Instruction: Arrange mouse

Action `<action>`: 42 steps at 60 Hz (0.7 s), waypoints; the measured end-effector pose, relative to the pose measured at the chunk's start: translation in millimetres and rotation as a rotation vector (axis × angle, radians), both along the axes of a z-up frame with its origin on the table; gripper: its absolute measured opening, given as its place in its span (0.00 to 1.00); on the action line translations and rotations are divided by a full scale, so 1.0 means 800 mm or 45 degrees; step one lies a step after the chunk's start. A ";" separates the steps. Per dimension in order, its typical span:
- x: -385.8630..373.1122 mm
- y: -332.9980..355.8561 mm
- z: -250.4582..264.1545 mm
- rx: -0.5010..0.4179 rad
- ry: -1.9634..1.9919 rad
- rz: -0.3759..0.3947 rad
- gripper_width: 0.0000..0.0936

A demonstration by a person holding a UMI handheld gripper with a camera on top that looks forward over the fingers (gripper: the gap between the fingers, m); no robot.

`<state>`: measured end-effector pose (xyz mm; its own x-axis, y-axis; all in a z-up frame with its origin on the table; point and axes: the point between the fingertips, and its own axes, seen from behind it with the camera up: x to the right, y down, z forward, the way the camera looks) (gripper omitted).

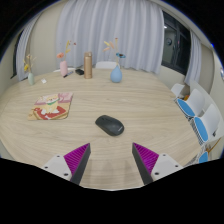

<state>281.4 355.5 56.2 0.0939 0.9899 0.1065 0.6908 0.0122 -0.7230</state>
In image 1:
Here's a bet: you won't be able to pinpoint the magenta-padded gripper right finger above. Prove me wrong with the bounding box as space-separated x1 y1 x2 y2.
131 142 184 186

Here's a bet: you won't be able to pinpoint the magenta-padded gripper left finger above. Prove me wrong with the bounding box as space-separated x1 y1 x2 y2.
41 142 92 186

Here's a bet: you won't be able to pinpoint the black computer mouse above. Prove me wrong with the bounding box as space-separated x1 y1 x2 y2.
94 114 125 137

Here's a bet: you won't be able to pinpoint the cartoon printed mouse pad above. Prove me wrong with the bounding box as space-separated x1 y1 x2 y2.
27 92 74 121

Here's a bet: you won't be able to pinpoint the white and blue chairs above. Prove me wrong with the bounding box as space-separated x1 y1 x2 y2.
170 82 224 164

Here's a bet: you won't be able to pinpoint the dark marker pen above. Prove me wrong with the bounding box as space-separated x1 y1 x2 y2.
63 70 75 79

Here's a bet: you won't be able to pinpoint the blue vase with dried flowers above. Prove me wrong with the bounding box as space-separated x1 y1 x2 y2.
102 37 127 84

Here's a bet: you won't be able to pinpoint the pink vase with dried flowers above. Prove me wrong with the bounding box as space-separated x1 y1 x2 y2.
55 40 77 78

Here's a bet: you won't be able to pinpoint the green vase with dried flowers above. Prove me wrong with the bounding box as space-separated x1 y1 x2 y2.
22 53 37 86

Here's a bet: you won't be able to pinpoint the bronze metal drink bottle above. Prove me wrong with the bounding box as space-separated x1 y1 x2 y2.
83 51 93 80

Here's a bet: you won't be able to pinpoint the narrow white curtain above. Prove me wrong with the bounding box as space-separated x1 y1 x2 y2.
184 31 203 86
15 14 43 82

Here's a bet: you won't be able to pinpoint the dark window strip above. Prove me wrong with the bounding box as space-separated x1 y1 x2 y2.
9 31 24 80

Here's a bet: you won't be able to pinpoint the dark framed window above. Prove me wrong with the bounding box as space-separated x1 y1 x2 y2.
161 11 192 76

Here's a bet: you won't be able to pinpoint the wide white sheer curtain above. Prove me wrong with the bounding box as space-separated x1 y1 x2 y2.
55 0 165 75

